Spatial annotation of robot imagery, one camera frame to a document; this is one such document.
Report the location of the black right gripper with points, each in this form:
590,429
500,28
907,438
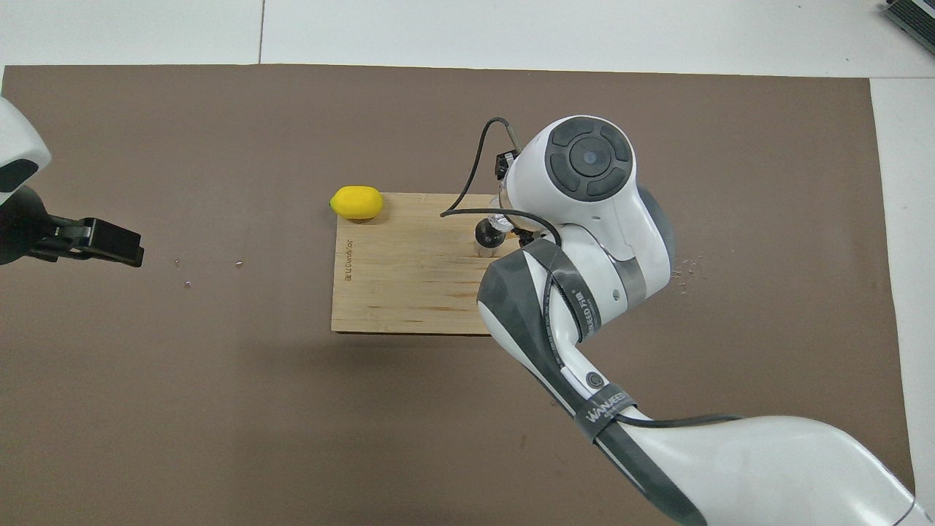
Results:
507,166

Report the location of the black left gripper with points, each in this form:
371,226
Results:
18,230

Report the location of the clear glass cup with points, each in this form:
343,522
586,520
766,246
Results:
502,219

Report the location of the steel double jigger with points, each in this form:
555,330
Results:
486,235

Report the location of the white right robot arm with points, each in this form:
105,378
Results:
584,219

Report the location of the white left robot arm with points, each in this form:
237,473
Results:
18,139

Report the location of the wooden cutting board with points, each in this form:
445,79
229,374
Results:
409,277

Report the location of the yellow lemon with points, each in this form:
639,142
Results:
356,203

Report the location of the brown table mat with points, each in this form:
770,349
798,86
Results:
219,438

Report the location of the grey ribbed device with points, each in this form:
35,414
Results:
917,18

